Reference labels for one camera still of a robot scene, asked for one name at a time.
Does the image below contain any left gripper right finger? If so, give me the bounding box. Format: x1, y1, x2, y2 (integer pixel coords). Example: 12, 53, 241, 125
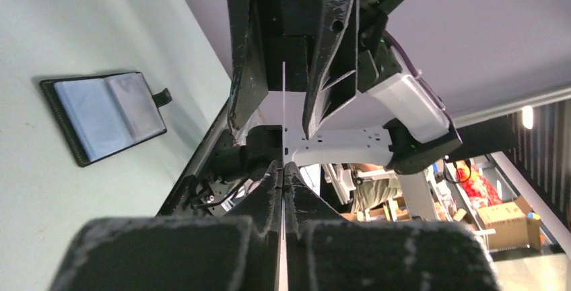
284, 162, 500, 291

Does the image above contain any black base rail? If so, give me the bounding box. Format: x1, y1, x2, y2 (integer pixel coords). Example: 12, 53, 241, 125
157, 102, 271, 216

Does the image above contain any cardboard box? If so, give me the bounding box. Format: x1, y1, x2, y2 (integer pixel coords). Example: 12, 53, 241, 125
477, 196, 542, 250

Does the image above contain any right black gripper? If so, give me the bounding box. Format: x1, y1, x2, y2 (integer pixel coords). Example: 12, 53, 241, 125
227, 0, 354, 139

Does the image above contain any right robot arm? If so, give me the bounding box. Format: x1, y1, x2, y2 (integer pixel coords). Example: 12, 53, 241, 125
227, 0, 462, 174

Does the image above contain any person in background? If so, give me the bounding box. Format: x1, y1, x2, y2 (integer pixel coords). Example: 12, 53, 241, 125
351, 177, 402, 213

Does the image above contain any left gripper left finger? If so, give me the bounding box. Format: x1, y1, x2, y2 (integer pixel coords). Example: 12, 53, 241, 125
51, 160, 283, 290

